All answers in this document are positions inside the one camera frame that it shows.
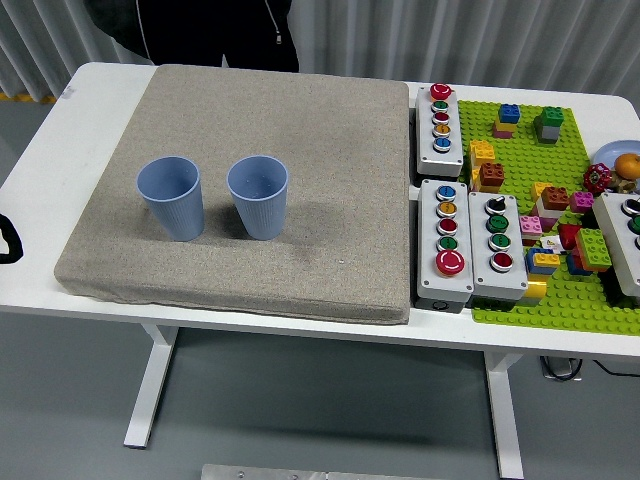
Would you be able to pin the blue toy brick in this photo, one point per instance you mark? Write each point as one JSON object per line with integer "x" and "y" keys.
{"x": 509, "y": 112}
{"x": 577, "y": 269}
{"x": 532, "y": 265}

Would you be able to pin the grey five-button control box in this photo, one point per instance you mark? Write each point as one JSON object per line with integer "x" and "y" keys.
{"x": 430, "y": 250}
{"x": 450, "y": 152}

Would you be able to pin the person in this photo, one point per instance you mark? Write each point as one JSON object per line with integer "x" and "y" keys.
{"x": 200, "y": 30}

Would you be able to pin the orange fruit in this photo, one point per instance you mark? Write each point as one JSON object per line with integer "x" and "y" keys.
{"x": 627, "y": 164}

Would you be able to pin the brown toy brick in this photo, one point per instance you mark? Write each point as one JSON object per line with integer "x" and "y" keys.
{"x": 492, "y": 174}
{"x": 556, "y": 197}

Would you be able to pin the grey green-button control box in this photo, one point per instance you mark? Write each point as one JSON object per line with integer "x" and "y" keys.
{"x": 617, "y": 245}

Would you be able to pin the large green toy brick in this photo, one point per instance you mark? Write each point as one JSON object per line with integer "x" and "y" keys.
{"x": 593, "y": 247}

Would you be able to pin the grey-brown cushion mat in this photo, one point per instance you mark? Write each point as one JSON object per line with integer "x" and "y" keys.
{"x": 300, "y": 165}

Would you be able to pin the blue ribbed plastic cup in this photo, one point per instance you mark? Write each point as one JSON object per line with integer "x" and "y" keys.
{"x": 262, "y": 210}
{"x": 172, "y": 200}

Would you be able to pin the grey toy brick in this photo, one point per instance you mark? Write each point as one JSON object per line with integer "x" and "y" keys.
{"x": 549, "y": 135}

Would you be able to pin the blue plate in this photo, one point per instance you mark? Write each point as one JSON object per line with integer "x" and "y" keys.
{"x": 607, "y": 152}

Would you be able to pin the grey selector switch control box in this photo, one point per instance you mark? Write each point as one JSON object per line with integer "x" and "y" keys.
{"x": 482, "y": 260}

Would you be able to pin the white table leg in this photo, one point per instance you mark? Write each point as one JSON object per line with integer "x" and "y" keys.
{"x": 150, "y": 390}
{"x": 505, "y": 410}

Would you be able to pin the red toy brick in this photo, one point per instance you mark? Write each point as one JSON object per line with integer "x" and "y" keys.
{"x": 570, "y": 234}

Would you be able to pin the green studded baseplate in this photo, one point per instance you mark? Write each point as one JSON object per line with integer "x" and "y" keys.
{"x": 520, "y": 145}

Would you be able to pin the grey pleated curtain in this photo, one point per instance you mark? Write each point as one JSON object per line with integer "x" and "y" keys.
{"x": 400, "y": 35}

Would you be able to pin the red handwheel brass valve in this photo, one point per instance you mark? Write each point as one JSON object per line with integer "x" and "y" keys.
{"x": 596, "y": 177}

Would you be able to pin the magenta toy brick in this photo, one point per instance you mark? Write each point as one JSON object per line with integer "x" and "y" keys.
{"x": 581, "y": 201}

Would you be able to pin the yellow round toy brick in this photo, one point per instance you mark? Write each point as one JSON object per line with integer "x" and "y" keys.
{"x": 536, "y": 289}

